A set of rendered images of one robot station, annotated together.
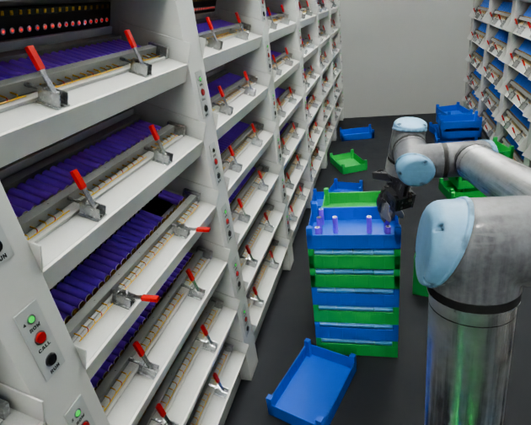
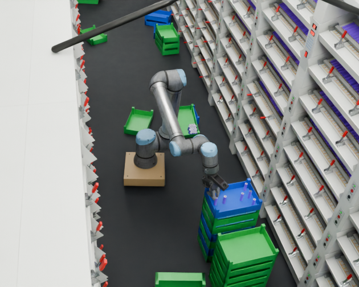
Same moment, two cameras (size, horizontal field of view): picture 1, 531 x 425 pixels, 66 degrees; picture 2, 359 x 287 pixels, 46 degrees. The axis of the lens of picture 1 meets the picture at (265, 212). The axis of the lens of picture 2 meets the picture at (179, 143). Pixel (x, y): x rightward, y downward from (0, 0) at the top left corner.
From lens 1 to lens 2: 3.18 m
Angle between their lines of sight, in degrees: 104
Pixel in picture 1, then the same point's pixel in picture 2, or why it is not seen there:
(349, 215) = (240, 210)
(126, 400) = (249, 110)
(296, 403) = not seen: hidden behind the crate
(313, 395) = not seen: hidden behind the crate
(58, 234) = (260, 66)
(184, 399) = (251, 143)
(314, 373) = not seen: hidden behind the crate
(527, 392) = (138, 236)
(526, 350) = (136, 260)
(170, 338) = (256, 125)
